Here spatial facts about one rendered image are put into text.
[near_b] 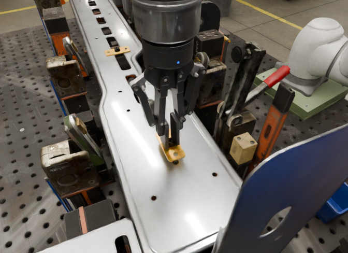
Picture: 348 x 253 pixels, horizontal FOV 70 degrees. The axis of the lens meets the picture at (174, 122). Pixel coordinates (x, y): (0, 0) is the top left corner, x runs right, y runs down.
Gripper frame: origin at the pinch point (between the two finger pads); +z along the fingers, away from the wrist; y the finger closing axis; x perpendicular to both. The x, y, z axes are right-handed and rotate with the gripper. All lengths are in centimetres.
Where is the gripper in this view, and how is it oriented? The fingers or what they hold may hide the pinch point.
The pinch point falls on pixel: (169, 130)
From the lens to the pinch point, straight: 49.4
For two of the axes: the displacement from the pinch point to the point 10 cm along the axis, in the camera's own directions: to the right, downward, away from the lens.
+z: 0.0, 7.1, 7.1
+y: -9.2, 2.8, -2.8
